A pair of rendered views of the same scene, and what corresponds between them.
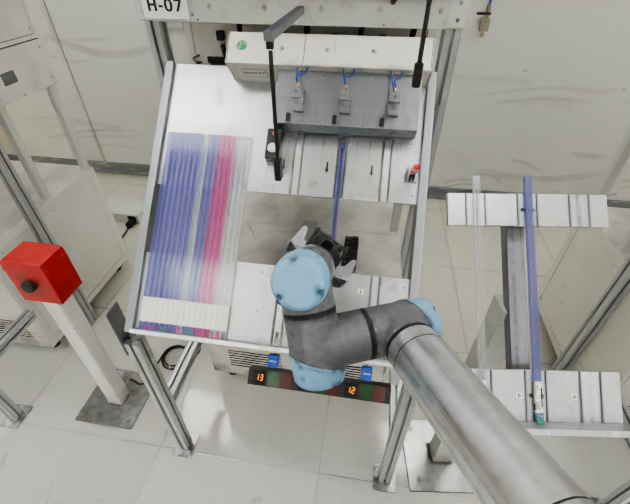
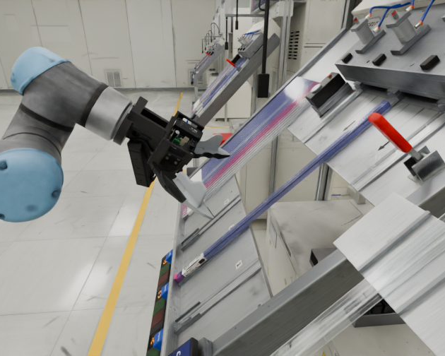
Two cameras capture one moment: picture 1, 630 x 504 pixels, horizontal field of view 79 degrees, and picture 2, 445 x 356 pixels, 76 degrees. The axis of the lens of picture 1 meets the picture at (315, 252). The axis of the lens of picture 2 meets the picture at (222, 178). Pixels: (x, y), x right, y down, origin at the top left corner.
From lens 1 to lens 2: 0.77 m
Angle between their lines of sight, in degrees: 65
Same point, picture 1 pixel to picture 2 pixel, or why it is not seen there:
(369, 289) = (243, 270)
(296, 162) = (333, 114)
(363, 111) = (422, 49)
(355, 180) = (357, 149)
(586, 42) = not seen: outside the picture
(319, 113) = (374, 54)
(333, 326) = (18, 123)
